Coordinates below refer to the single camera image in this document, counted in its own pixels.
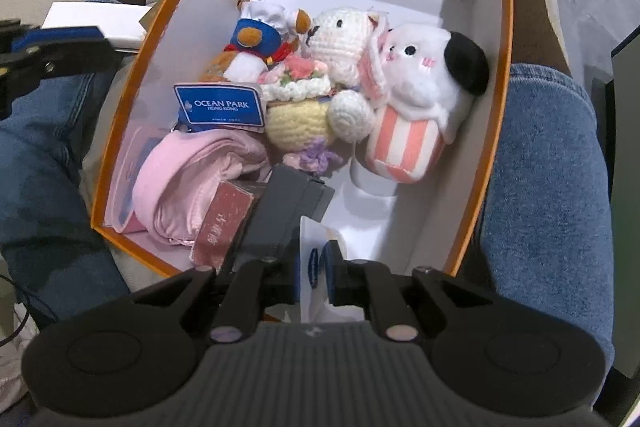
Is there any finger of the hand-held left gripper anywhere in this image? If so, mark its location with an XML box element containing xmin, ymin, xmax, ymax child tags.
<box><xmin>0</xmin><ymin>25</ymin><xmax>124</xmax><ymax>118</ymax></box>

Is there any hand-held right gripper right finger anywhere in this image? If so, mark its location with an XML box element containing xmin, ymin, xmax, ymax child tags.
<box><xmin>320</xmin><ymin>241</ymin><xmax>501</xmax><ymax>342</ymax></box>

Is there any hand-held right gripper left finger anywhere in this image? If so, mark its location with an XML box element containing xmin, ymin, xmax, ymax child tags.
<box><xmin>131</xmin><ymin>257</ymin><xmax>304</xmax><ymax>344</ymax></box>

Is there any white printed packet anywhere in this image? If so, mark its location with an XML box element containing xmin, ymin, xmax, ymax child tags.
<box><xmin>299</xmin><ymin>216</ymin><xmax>367</xmax><ymax>326</ymax></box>

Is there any dark grey block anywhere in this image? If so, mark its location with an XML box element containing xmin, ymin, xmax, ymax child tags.
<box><xmin>222</xmin><ymin>166</ymin><xmax>336</xmax><ymax>269</ymax></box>

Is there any white dog plush striped cup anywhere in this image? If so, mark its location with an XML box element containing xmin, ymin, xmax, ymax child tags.
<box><xmin>364</xmin><ymin>23</ymin><xmax>492</xmax><ymax>186</ymax></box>

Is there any white pink crochet bunny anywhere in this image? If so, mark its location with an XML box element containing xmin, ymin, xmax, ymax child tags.
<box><xmin>304</xmin><ymin>7</ymin><xmax>392</xmax><ymax>144</ymax></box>

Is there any white cardboard box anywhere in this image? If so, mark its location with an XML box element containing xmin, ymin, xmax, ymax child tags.
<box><xmin>41</xmin><ymin>1</ymin><xmax>154</xmax><ymax>54</ymax></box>

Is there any red small box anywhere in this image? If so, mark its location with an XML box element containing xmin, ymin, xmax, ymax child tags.
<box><xmin>191</xmin><ymin>179</ymin><xmax>267</xmax><ymax>271</ymax></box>

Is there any person's left leg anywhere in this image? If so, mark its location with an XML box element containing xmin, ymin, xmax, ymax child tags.
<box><xmin>0</xmin><ymin>0</ymin><xmax>194</xmax><ymax>324</ymax></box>

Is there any person's leg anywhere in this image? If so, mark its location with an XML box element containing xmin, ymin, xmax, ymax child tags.
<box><xmin>0</xmin><ymin>0</ymin><xmax>194</xmax><ymax>324</ymax></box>
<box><xmin>477</xmin><ymin>0</ymin><xmax>617</xmax><ymax>360</ymax></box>

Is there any pink cloth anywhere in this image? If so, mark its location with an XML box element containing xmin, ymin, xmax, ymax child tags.
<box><xmin>132</xmin><ymin>131</ymin><xmax>274</xmax><ymax>249</ymax></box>

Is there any yellow crochet cake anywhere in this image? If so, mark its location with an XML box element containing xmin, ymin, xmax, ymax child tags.
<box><xmin>256</xmin><ymin>56</ymin><xmax>352</xmax><ymax>174</ymax></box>

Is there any blue hang tag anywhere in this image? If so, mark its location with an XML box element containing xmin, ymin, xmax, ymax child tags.
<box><xmin>173</xmin><ymin>83</ymin><xmax>266</xmax><ymax>134</ymax></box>

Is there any bear plush blue outfit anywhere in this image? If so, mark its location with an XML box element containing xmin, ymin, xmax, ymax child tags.
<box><xmin>200</xmin><ymin>0</ymin><xmax>314</xmax><ymax>84</ymax></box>

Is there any person's right leg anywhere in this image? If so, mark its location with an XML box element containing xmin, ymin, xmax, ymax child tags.
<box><xmin>477</xmin><ymin>0</ymin><xmax>617</xmax><ymax>360</ymax></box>

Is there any white cloth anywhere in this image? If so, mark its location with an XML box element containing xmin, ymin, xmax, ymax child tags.
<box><xmin>0</xmin><ymin>302</ymin><xmax>37</xmax><ymax>410</ymax></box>

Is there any dark cabinet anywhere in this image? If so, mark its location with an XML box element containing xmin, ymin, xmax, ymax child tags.
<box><xmin>589</xmin><ymin>26</ymin><xmax>640</xmax><ymax>379</ymax></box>

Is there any black cable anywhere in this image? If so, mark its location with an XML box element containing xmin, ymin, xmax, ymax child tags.
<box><xmin>0</xmin><ymin>273</ymin><xmax>43</xmax><ymax>349</ymax></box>

